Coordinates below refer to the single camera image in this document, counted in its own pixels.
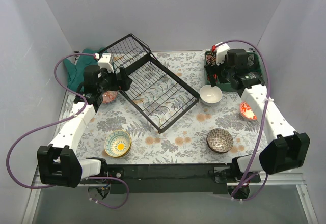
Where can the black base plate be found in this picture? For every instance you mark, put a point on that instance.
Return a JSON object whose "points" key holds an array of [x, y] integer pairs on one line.
{"points": [[177, 178]]}

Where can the plain white bowl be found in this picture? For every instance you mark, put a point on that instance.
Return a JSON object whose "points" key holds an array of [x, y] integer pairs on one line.
{"points": [[210, 96]]}

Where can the yellow sun pattern bowl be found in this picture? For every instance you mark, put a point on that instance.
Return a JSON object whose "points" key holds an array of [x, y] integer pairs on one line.
{"points": [[117, 144]]}

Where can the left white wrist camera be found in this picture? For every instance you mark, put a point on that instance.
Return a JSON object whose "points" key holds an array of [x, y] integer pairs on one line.
{"points": [[106, 61]]}

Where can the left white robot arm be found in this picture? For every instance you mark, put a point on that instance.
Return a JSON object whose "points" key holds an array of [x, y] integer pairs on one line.
{"points": [[57, 162]]}

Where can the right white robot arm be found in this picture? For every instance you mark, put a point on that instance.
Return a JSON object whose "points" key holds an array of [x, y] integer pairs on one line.
{"points": [[286, 147]]}

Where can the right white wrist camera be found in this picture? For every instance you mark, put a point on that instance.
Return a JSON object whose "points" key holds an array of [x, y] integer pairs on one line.
{"points": [[221, 50]]}

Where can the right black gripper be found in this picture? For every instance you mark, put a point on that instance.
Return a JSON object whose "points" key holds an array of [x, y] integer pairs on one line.
{"points": [[214, 69]]}

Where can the black wire dish rack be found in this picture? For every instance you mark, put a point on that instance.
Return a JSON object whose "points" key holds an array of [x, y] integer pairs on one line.
{"points": [[156, 92]]}

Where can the aluminium frame rail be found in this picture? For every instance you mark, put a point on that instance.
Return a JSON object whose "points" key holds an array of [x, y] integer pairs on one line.
{"points": [[281, 200]]}

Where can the green compartment tray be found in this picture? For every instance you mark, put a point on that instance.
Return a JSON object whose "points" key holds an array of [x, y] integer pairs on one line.
{"points": [[254, 68]]}

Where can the blue zigzag red bowl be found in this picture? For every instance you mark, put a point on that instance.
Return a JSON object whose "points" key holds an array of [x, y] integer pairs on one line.
{"points": [[109, 96]]}

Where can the red black coiled band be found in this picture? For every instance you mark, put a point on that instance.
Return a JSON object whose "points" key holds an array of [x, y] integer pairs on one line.
{"points": [[210, 58]]}

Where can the green cloth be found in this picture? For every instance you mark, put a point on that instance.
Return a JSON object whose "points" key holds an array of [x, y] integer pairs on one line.
{"points": [[76, 71]]}

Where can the dark patterned bowl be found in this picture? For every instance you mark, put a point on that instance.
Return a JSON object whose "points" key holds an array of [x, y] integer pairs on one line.
{"points": [[219, 140]]}

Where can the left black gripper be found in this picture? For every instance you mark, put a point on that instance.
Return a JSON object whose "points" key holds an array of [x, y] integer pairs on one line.
{"points": [[121, 78]]}

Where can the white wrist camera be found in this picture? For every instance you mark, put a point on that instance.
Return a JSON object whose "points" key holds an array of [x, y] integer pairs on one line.
{"points": [[106, 61], [221, 50]]}

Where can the red floral pattern bowl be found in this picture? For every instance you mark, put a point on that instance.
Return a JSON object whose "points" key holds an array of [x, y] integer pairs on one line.
{"points": [[247, 112]]}

